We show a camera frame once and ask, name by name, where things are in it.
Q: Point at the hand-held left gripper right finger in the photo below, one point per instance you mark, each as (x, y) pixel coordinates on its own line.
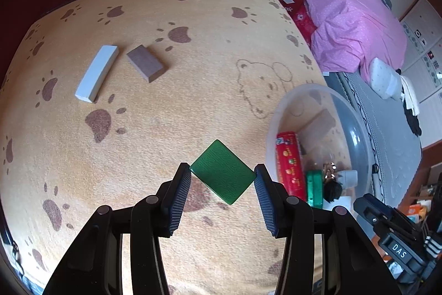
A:
(267, 201)

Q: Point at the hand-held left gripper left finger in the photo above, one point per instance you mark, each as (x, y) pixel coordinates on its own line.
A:
(178, 201)

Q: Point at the green leaf-print tin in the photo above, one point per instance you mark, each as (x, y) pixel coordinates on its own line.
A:
(314, 188)

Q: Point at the green tile block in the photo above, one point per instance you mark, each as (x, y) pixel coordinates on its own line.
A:
(221, 170)

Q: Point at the small black plastic object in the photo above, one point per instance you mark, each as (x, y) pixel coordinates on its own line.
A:
(331, 190)

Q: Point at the bunch of keys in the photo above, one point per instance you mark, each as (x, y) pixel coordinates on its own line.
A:
(328, 170)

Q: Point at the white labelled plastic box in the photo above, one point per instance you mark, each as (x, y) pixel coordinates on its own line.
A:
(347, 176)

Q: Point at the clear plastic bowl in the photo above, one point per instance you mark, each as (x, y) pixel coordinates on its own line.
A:
(352, 129)

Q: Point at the orange packet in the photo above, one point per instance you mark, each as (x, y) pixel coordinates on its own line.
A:
(417, 213)

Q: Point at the red printed can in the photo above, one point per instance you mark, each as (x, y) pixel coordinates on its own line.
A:
(290, 163)

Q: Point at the paw-print yellow blanket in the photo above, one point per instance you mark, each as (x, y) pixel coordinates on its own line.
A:
(103, 143)

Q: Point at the grey mattress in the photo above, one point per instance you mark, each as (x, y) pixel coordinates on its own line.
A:
(386, 143)

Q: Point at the black and white cloth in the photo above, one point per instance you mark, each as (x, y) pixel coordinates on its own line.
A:
(412, 108)

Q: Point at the grey-brown block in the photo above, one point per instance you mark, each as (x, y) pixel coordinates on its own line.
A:
(145, 61)

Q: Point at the pale blue-white block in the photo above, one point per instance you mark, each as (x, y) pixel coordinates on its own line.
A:
(96, 73)

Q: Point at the pink dotted duvet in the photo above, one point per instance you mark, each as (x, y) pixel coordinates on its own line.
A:
(345, 22)

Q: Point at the red cardboard box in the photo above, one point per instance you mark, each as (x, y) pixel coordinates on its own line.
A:
(293, 4)

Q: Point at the patterned wardrobe doors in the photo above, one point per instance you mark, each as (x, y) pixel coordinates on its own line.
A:
(423, 46)

